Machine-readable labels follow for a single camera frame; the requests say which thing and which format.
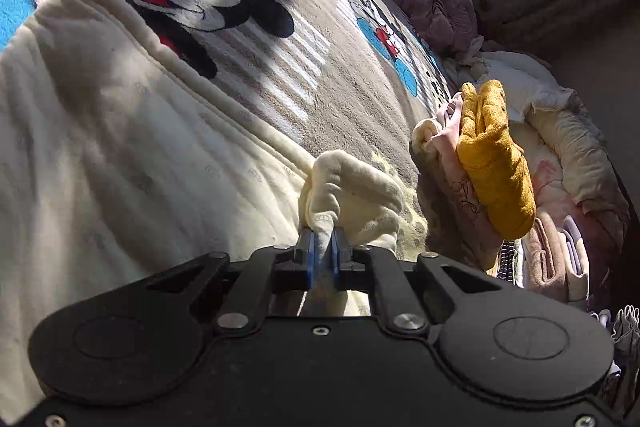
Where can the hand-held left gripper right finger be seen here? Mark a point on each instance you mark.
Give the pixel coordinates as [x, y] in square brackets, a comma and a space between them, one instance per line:
[341, 252]

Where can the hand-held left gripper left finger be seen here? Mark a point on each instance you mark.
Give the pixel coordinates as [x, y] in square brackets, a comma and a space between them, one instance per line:
[311, 252]

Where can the cream fleece garment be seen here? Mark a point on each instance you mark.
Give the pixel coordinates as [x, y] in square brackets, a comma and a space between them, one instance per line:
[125, 147]

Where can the pile of folded clothes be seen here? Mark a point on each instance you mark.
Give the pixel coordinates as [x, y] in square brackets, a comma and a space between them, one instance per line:
[555, 262]

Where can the pink folded cloth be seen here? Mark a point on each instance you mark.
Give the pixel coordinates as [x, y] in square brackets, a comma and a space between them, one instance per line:
[450, 122]

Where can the mustard yellow folded towel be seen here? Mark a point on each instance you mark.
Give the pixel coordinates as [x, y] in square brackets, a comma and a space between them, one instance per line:
[492, 157]

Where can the cartoon mouse printed blanket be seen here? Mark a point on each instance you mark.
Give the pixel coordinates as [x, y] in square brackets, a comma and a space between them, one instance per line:
[280, 32]

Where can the cream quilted bedding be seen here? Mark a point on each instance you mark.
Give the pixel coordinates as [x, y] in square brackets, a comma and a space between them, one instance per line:
[560, 132]

